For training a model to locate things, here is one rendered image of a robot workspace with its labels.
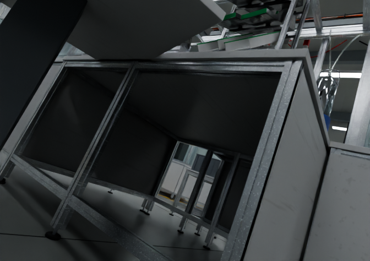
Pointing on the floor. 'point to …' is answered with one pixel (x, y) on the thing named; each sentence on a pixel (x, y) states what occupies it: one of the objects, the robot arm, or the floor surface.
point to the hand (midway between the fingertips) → (185, 46)
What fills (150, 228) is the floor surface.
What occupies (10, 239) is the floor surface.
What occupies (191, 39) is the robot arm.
